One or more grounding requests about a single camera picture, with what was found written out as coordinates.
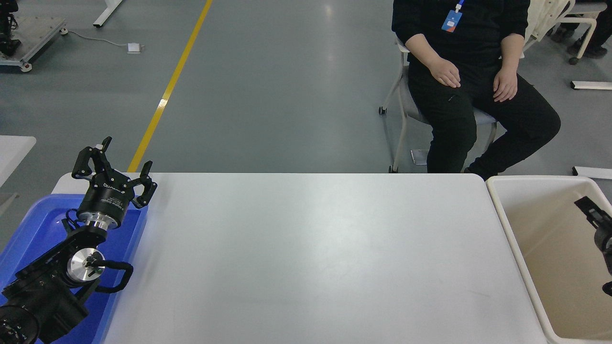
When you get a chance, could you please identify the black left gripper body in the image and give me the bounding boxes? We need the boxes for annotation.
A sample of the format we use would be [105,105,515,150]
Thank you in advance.
[77,173,139,221]

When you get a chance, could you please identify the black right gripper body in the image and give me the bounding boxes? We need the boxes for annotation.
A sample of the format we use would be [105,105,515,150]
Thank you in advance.
[594,225,612,276]

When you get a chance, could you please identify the blue lanyard badge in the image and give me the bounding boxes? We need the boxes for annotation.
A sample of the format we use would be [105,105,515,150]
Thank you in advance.
[442,0,467,32]

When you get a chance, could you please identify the person's left hand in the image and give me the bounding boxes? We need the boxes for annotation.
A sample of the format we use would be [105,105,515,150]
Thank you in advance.
[493,68,519,103]

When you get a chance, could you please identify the person's right hand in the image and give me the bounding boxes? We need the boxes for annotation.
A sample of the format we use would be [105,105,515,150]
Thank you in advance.
[429,58,462,88]

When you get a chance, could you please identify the large pale bin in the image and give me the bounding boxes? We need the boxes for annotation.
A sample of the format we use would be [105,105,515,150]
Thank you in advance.
[486,175,612,344]

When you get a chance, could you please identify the blue plastic tray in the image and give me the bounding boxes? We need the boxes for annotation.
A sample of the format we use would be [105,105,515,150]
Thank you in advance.
[0,193,149,344]

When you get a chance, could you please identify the white side table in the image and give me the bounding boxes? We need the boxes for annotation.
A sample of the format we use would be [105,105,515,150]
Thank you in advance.
[0,135,37,188]

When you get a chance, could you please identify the grey wheeled platform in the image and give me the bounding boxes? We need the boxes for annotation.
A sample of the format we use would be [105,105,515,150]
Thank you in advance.
[0,14,69,72]

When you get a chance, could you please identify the white table leg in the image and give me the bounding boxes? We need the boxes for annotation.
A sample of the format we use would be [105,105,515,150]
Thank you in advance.
[93,0,125,27]

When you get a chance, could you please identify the black machine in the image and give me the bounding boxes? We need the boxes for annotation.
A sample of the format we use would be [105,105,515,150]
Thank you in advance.
[0,0,22,55]

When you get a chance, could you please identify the person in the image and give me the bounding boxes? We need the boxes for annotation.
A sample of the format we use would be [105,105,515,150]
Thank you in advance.
[550,0,612,59]
[392,0,561,181]

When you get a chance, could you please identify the white office chair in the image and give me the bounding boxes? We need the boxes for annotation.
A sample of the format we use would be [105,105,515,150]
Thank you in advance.
[522,0,610,65]

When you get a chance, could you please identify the grey office chair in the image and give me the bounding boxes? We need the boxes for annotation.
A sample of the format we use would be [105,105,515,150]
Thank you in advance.
[379,36,499,173]

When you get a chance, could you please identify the white power adapter with cable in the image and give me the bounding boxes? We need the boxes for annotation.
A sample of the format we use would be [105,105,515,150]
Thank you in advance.
[67,30,143,54]

